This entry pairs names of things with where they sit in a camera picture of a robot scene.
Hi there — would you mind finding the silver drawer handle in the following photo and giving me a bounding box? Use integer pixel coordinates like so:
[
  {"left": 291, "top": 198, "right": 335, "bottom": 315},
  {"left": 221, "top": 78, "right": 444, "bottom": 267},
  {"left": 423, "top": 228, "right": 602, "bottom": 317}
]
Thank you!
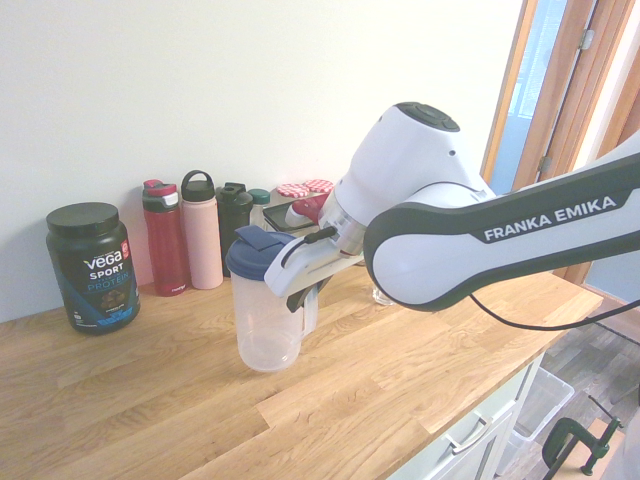
[{"left": 443, "top": 417, "right": 489, "bottom": 454}]

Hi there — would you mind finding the wooden door frame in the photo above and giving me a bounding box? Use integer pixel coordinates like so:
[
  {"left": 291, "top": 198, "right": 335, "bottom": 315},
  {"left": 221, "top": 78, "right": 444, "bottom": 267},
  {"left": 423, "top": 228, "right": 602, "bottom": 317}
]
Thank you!
[{"left": 478, "top": 0, "right": 540, "bottom": 184}]

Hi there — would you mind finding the clear plastic storage bin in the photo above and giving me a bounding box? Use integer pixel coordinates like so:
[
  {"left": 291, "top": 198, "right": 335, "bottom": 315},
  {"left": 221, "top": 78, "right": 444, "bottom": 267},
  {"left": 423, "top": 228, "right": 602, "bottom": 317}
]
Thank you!
[{"left": 499, "top": 367, "right": 576, "bottom": 466}]

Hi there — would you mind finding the clear plastic pitcher navy lid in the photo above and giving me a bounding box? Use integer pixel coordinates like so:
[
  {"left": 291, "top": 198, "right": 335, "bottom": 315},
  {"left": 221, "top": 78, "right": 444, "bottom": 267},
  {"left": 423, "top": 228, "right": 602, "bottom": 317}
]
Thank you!
[{"left": 224, "top": 224, "right": 321, "bottom": 374}]

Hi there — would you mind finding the pink bottle black lid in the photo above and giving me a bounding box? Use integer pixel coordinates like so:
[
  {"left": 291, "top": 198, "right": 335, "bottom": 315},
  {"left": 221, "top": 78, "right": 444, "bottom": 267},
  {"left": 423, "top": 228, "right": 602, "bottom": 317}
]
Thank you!
[{"left": 180, "top": 169, "right": 225, "bottom": 290}]

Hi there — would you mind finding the red water bottle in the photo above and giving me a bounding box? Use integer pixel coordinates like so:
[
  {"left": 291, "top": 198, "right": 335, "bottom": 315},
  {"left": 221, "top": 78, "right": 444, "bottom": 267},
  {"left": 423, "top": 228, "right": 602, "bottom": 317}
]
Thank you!
[{"left": 141, "top": 179, "right": 191, "bottom": 298}]

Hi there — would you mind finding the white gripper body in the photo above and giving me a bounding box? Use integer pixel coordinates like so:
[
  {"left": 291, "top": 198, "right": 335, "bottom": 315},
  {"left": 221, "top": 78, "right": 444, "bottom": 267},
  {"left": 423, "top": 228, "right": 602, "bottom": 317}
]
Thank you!
[{"left": 263, "top": 233, "right": 366, "bottom": 298}]

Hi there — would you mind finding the black shaker bottle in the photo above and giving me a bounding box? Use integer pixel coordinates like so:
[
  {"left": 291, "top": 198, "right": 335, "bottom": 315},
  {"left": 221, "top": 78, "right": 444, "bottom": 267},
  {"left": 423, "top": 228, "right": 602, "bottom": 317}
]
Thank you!
[{"left": 215, "top": 182, "right": 254, "bottom": 279}]

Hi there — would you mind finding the green metal clamp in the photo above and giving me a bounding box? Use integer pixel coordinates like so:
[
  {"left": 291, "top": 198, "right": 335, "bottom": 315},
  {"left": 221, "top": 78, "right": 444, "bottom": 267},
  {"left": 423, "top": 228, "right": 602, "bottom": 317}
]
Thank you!
[{"left": 542, "top": 394, "right": 627, "bottom": 480}]

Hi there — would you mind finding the pale green kitchen cabinet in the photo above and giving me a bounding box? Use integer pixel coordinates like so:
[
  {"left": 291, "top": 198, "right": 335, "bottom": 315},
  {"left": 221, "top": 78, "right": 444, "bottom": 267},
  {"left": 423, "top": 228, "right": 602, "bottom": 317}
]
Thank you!
[{"left": 394, "top": 344, "right": 546, "bottom": 480}]

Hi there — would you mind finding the red white wrist camera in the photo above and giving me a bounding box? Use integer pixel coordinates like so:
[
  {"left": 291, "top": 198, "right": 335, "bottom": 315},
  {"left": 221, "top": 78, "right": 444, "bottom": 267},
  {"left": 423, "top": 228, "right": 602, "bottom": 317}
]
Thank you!
[{"left": 284, "top": 193, "right": 329, "bottom": 227}]

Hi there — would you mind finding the black Vega protein tub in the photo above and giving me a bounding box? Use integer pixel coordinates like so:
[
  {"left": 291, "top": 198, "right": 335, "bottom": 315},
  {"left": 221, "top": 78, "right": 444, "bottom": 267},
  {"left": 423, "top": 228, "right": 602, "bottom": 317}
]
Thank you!
[{"left": 45, "top": 202, "right": 142, "bottom": 337}]

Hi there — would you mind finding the square clear container black lid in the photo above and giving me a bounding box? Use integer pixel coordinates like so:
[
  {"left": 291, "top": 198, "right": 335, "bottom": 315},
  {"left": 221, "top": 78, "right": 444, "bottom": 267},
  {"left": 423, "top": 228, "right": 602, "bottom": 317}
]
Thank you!
[{"left": 262, "top": 201, "right": 314, "bottom": 235}]

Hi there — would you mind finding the clear bottle green cap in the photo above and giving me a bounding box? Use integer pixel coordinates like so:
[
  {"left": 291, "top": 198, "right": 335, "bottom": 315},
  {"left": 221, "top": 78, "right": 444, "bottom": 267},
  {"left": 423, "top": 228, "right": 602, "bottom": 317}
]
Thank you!
[{"left": 247, "top": 188, "right": 272, "bottom": 232}]

